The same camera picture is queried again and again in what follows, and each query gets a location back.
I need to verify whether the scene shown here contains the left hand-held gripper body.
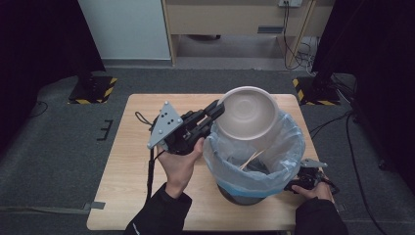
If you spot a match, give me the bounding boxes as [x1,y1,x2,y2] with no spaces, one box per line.
[147,100,210,157]

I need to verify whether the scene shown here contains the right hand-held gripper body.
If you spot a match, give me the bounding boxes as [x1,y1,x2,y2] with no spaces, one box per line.
[298,158,341,196]

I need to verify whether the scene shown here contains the beige bowl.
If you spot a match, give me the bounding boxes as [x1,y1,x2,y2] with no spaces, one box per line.
[214,85,282,147]

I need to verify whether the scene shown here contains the bin with blue bag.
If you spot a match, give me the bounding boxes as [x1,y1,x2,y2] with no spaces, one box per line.
[202,109,307,200]

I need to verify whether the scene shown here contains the black mesh trash can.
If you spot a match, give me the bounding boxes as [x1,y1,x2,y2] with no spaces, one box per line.
[216,156,272,207]

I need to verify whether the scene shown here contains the person's right hand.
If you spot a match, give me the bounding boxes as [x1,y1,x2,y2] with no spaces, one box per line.
[291,181,335,204]

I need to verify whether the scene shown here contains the person's left hand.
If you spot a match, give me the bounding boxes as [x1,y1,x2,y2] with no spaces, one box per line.
[157,137,206,200]

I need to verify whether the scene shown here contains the wooden chopstick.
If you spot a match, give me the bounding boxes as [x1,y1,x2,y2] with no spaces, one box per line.
[239,150,266,170]
[241,148,268,168]

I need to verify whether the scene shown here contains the striped stand base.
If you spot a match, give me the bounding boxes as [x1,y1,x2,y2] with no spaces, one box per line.
[67,74,118,106]
[291,75,343,107]

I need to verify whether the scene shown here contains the wooden desk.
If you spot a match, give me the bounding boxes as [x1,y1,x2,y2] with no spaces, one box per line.
[161,0,336,67]

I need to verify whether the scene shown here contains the grey floor tape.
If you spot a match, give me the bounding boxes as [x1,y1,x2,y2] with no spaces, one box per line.
[82,201,107,212]

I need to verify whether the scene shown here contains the black curtain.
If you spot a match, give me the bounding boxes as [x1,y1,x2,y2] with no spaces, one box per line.
[0,0,107,151]
[310,0,415,185]

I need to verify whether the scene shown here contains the black floor cable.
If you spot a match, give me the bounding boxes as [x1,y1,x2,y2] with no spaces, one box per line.
[307,110,390,235]
[28,100,50,119]

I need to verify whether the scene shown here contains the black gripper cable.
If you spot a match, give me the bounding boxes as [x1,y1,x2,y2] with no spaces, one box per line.
[134,111,166,201]

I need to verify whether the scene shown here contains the black floor bracket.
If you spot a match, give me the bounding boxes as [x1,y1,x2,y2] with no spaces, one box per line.
[96,118,115,142]

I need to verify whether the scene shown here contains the black hanging cables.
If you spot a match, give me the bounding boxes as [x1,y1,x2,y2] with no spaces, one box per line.
[281,1,315,71]

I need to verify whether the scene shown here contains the wall socket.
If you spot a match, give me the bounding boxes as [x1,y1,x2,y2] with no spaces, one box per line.
[278,0,304,9]

